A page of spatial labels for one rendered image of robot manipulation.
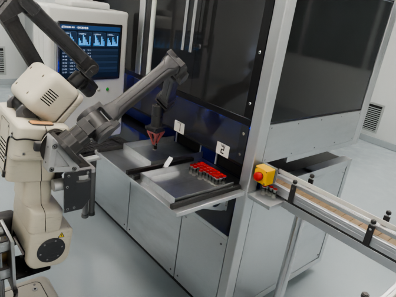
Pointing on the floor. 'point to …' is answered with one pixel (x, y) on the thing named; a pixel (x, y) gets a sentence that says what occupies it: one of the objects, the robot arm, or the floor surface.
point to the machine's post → (257, 139)
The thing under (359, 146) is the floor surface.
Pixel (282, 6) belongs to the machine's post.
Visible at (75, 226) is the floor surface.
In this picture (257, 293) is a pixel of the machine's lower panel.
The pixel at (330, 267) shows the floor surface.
